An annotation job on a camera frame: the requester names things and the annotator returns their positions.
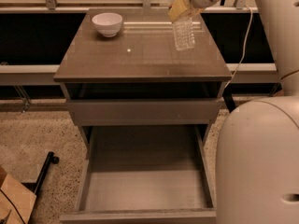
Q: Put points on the closed grey top drawer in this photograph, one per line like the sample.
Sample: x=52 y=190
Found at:
x=115 y=113

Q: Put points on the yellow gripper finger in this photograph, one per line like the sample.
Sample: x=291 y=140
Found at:
x=178 y=9
x=195 y=11

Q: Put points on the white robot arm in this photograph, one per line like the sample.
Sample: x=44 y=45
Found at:
x=257 y=160

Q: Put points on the metal railing beam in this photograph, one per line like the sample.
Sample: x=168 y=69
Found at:
x=23 y=75

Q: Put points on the grey drawer cabinet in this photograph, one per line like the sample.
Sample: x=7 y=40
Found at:
x=141 y=63

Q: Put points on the clear plastic water bottle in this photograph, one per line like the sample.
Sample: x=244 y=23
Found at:
x=183 y=31

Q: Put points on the white ceramic bowl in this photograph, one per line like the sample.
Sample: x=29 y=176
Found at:
x=107 y=24

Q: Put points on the open grey middle drawer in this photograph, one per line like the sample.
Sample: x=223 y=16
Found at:
x=144 y=175

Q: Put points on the brown cardboard box left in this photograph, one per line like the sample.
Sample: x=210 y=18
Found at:
x=16 y=201

